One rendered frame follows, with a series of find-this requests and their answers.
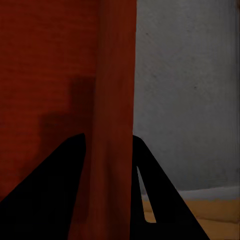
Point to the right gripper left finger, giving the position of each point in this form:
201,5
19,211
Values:
41,206

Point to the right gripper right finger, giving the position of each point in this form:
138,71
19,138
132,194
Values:
174,220

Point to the door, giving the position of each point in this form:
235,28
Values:
220,219

